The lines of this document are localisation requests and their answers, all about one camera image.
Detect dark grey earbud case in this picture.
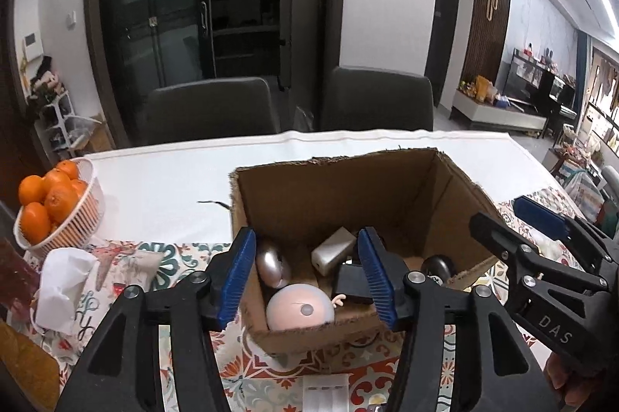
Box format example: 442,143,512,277
421,255,457,285

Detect black power adapter with cable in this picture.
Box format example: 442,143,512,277
333,263,373,305

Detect white power adapter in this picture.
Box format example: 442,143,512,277
311,227,357,277

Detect pink round device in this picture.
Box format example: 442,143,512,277
265,283,335,331

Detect silver egg-shaped case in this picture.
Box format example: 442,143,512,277
256,241,292,289

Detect person's right hand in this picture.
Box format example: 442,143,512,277
544,353,618,411

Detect patterned table runner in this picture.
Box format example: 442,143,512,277
8,186,596,412

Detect floral tissue pouch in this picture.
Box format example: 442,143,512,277
26,243,164,347

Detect white battery charger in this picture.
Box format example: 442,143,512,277
302,374,349,412

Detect white fruit basket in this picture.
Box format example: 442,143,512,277
14,157,106,259

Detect TV console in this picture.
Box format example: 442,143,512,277
450,50,577,138

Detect cardboard box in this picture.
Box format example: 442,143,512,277
229,146,509,358

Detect orange fruit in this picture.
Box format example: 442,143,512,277
20,202,51,245
18,175,46,207
70,178,88,198
56,159,80,180
44,184,80,223

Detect dark chair right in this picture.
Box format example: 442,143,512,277
320,67,433,131

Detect dark chair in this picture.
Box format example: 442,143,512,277
320,67,433,131
142,77,280,145

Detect white shoe rack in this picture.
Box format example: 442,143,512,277
39,91,102,159

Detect dark chair left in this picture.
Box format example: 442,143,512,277
142,77,280,145

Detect black glass cabinet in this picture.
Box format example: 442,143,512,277
86,0,325,147

